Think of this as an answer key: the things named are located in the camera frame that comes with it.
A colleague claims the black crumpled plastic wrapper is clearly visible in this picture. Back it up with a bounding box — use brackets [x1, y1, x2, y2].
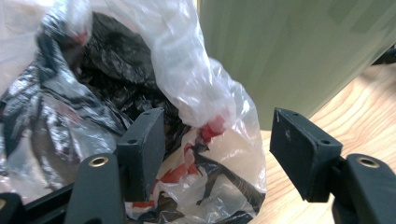
[36, 11, 191, 158]

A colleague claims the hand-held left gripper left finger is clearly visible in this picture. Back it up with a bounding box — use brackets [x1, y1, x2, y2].
[116, 107, 167, 203]

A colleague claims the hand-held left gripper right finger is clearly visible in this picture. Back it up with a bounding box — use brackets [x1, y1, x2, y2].
[269, 107, 344, 203]

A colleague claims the green bin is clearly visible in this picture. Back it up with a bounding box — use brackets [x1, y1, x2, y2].
[197, 0, 396, 132]

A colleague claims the translucent white plastic bag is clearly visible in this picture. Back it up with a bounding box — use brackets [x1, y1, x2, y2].
[0, 0, 268, 224]

